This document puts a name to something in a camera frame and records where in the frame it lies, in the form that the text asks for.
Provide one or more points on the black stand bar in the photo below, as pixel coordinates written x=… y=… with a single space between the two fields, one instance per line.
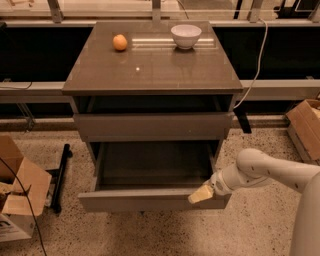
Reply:
x=58 y=177

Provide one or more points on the grey drawer cabinet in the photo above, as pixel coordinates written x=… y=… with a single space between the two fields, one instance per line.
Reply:
x=152 y=75

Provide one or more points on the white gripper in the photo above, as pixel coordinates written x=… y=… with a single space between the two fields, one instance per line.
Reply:
x=218 y=185

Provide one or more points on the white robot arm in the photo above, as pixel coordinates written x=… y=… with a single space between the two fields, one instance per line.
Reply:
x=253 y=168

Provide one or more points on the grey top drawer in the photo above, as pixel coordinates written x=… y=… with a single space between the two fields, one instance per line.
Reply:
x=153 y=127

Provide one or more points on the cardboard box right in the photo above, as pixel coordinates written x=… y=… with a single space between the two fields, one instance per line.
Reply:
x=305 y=125

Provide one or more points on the white bowl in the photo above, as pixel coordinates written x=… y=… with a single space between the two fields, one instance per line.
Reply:
x=185 y=35

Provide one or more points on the grey drawer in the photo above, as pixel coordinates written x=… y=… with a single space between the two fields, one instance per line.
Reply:
x=151 y=176
x=153 y=127

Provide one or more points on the metal window rail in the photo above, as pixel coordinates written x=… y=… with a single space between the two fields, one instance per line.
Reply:
x=260 y=90

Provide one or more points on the black bracket right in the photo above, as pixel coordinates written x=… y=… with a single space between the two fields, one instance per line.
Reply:
x=243 y=120

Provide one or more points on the open cardboard box left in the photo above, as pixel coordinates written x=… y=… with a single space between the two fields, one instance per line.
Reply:
x=24 y=188

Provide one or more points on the orange fruit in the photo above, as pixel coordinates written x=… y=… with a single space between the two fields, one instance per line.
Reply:
x=120 y=42

